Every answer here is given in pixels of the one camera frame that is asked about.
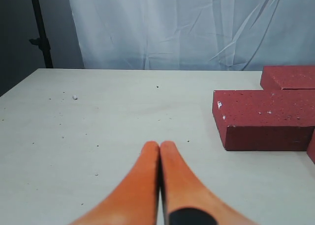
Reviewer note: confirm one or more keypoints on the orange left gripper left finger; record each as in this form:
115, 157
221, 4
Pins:
135, 199

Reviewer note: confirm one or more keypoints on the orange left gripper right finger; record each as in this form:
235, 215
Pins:
186, 200

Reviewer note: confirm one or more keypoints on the red brick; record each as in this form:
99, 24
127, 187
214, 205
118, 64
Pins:
261, 120
311, 148
288, 77

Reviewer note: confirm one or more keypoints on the pale backdrop curtain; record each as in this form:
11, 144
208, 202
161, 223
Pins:
194, 34

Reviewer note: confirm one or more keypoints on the black light stand pole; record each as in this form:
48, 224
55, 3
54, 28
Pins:
42, 41

